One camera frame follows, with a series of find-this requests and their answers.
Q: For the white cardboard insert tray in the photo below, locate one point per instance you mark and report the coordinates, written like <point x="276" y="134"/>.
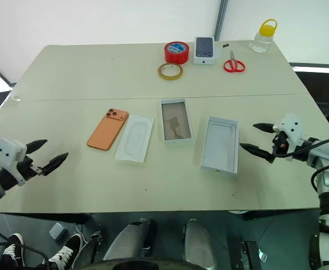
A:
<point x="134" y="139"/>

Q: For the dark furniture unit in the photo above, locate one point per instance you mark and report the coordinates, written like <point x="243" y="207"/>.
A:
<point x="321" y="84"/>

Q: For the clear yellowish tape roll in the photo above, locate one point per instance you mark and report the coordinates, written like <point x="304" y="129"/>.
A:
<point x="170" y="77"/>

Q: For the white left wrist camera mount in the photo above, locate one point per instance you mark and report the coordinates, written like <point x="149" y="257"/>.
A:
<point x="8" y="152"/>

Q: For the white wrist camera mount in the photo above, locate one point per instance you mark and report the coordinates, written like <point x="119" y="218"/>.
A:
<point x="8" y="152"/>
<point x="290" y="126"/>

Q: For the orange and white box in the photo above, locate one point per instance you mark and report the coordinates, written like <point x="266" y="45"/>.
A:
<point x="175" y="123"/>

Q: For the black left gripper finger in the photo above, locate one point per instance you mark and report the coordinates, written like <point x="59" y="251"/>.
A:
<point x="54" y="163"/>
<point x="36" y="144"/>

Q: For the grey vertical pole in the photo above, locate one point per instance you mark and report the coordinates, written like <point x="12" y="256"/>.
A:
<point x="220" y="19"/>

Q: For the silver rounded robot leg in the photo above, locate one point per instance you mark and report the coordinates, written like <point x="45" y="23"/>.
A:
<point x="198" y="244"/>
<point x="127" y="239"/>

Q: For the dark rounded shape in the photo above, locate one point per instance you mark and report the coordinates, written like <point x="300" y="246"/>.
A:
<point x="141" y="265"/>

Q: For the white phone box base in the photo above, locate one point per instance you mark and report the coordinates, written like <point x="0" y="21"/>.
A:
<point x="219" y="146"/>

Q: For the phone box with dark print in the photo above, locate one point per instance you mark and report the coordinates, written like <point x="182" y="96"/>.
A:
<point x="204" y="47"/>

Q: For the dark table frame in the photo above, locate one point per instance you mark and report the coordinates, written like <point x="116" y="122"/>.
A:
<point x="68" y="218"/>

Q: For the orange smartphone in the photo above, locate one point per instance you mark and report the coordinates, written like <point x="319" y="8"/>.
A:
<point x="108" y="132"/>

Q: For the black and white sneaker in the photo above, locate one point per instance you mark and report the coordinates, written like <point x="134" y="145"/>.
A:
<point x="13" y="250"/>
<point x="65" y="251"/>

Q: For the clear jar with yellow lid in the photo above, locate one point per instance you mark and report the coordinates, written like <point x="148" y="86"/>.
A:
<point x="262" y="42"/>

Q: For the grey cube block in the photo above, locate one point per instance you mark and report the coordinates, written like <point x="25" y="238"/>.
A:
<point x="57" y="230"/>

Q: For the small clear tape scrap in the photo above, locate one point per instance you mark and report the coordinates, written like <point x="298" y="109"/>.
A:
<point x="15" y="98"/>

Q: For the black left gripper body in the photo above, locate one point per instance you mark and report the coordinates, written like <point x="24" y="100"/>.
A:
<point x="29" y="168"/>

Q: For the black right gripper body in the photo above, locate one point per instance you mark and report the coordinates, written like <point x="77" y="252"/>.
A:
<point x="279" y="143"/>

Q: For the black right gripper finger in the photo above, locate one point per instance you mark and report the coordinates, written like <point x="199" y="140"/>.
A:
<point x="265" y="128"/>
<point x="258" y="153"/>

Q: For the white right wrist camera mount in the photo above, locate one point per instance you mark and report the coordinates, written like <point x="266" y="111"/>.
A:
<point x="290" y="126"/>

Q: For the red tape roll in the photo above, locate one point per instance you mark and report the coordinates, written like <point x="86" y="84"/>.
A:
<point x="170" y="57"/>

